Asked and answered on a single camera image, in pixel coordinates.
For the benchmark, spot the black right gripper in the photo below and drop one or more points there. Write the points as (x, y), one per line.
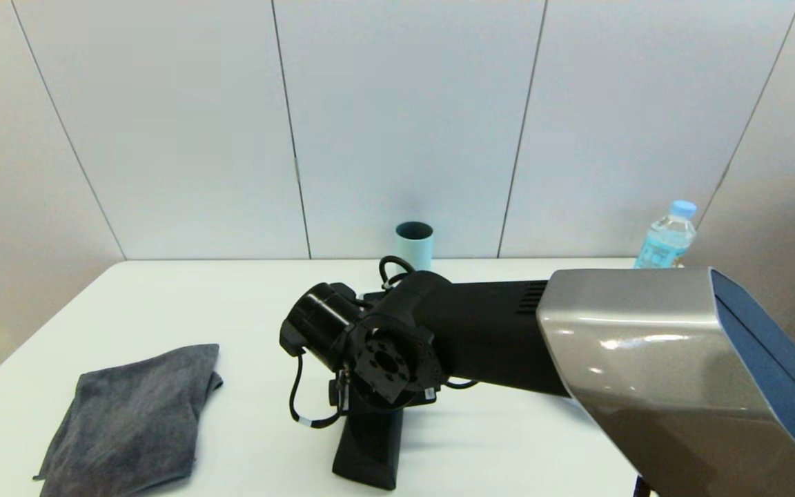
(339, 400)

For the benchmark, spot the black glasses case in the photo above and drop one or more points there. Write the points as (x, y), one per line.
(370, 449)

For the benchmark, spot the teal plastic cup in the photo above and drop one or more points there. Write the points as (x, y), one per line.
(415, 245)

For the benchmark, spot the dark grey folded cloth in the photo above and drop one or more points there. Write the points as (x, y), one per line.
(132, 414)

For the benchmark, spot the clear water bottle blue label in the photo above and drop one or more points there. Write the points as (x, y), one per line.
(666, 241)

